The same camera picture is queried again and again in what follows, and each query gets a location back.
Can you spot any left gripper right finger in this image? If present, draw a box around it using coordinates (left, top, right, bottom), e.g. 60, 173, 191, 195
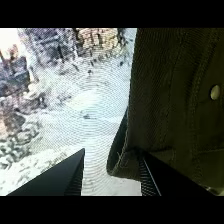
137, 149, 212, 197

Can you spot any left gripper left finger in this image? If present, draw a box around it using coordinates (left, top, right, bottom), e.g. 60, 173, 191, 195
7, 148, 86, 197

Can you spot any dark green garment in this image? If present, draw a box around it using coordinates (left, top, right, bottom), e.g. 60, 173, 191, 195
106, 27, 224, 197

